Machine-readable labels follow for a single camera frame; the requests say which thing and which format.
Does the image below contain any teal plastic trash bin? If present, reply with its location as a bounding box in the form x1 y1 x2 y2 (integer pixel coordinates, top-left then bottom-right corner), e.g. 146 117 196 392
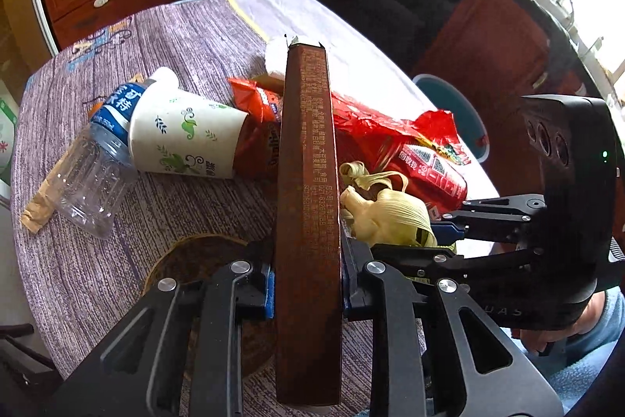
412 74 491 163

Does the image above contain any red white noodle packet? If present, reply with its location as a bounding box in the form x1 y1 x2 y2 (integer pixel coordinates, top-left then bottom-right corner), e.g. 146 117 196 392
386 144 467 218

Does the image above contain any brown cardboard box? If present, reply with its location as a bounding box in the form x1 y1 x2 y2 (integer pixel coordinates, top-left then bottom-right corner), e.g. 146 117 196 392
274 43 343 408

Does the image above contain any yellow corn husk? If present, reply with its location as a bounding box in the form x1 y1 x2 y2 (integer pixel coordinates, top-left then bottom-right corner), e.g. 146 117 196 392
339 161 438 248

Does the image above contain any red snack wrapper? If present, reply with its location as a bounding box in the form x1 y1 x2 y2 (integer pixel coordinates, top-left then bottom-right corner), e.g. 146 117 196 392
332 92 470 170

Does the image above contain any orange snack bag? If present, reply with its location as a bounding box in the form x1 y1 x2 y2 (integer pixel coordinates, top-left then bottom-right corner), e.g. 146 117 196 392
229 78 283 181

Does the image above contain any person right hand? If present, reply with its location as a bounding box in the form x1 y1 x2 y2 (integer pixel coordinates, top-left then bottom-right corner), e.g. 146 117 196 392
519 291 609 357

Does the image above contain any brown paper sleeve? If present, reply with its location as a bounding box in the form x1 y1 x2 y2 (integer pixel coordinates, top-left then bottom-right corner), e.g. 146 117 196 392
20 147 72 234

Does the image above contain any white paper cup green print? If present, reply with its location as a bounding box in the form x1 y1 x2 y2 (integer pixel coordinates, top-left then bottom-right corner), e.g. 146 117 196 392
128 84 248 179

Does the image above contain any clear plastic water bottle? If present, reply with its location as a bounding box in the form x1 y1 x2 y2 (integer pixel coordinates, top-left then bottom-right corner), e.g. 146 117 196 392
46 67 179 238

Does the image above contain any woven brown round coaster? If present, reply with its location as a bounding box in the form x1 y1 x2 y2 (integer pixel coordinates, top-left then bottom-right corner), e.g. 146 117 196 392
143 234 275 381

